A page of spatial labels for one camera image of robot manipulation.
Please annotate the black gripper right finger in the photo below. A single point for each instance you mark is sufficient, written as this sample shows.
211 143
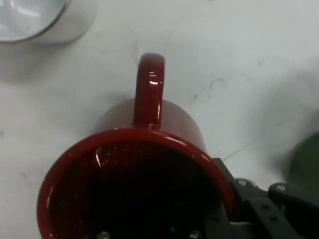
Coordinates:
274 214

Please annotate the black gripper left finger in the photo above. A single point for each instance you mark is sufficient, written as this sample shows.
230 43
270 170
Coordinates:
214 226

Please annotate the red enamel mug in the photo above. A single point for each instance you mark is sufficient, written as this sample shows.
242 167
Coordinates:
149 99

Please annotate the dark green enamel mug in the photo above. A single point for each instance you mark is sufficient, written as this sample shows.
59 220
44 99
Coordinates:
307 161

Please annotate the white enamel mug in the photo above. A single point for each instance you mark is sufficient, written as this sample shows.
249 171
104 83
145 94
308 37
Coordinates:
37 17

